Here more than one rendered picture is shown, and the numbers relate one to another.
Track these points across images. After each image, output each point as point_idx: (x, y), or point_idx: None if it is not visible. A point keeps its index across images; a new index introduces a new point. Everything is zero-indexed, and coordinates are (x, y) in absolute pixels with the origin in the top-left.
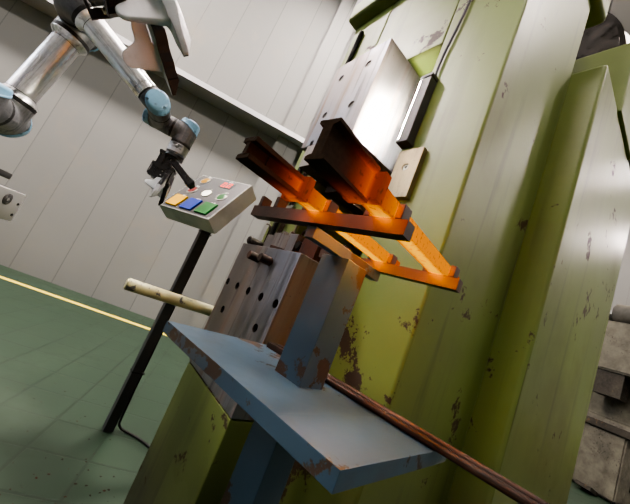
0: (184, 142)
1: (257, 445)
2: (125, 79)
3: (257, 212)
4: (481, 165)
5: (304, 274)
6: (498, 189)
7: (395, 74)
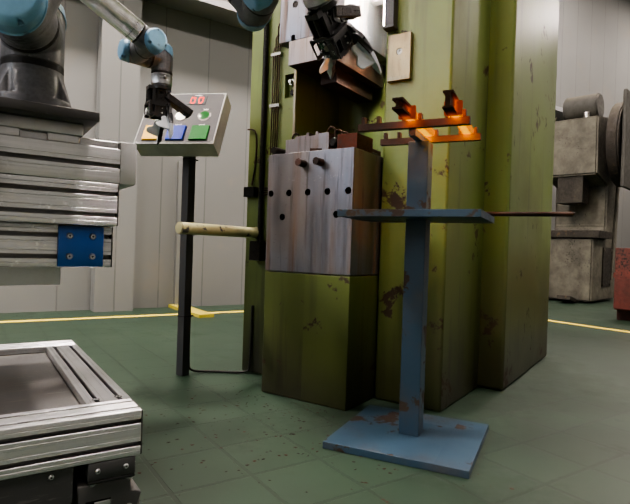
0: (169, 70)
1: (413, 248)
2: (118, 26)
3: (364, 128)
4: (457, 41)
5: (359, 162)
6: (468, 52)
7: None
